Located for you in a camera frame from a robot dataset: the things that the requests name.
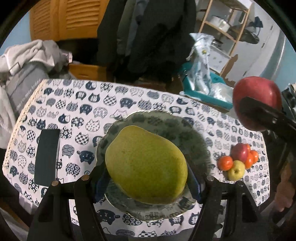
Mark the white cooking pot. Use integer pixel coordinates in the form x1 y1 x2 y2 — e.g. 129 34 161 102
209 15 230 32

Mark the orange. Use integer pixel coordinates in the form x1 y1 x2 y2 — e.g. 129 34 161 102
250 150 259 164
244 152 254 169
217 156 233 171

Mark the person's right hand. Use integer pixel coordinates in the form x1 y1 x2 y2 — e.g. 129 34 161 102
274 163 295 212

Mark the dark red apple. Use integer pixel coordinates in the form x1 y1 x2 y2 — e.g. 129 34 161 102
230 143 249 162

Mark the yellow pear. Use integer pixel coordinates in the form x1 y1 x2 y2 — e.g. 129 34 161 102
105 126 188 204
227 160 245 181

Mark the grey clothes pile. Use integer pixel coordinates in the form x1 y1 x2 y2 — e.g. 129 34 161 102
1 40 74 149

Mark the grey hanging bag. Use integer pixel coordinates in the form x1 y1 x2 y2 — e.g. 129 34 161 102
239 24 259 45

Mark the black phone on table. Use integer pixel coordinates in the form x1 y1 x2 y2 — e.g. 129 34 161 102
34 129 60 187

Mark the wooden louvered wardrobe door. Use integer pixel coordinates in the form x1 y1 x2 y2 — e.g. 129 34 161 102
30 0 109 42

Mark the white patterned storage box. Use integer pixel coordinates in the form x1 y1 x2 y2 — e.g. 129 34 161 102
208 45 231 73

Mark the teal plastic crate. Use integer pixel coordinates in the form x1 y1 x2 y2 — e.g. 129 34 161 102
179 61 234 110

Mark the black hanging coat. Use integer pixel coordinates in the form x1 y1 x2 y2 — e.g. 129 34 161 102
97 1 196 84

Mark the green patterned glass plate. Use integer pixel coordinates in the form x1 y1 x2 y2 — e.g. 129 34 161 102
96 111 209 221

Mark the yellow pear front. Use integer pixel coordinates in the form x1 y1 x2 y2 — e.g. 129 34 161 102
105 126 188 204

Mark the wooden shelf rack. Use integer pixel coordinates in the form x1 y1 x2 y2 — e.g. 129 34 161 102
197 1 252 76

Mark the white rice bag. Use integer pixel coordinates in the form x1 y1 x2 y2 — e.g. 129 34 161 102
186 33 214 95

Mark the wooden drawer box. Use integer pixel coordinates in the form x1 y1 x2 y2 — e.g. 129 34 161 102
69 64 107 81

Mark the yellow pear back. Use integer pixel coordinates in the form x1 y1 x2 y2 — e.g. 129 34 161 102
227 160 245 181

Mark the cat pattern tablecloth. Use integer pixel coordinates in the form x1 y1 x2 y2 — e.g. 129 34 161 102
2 78 271 239

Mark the dark blue umbrella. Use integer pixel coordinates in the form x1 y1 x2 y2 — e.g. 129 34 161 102
250 16 263 36

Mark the clear plastic bag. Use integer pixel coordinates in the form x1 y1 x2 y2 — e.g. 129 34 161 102
209 82 233 103

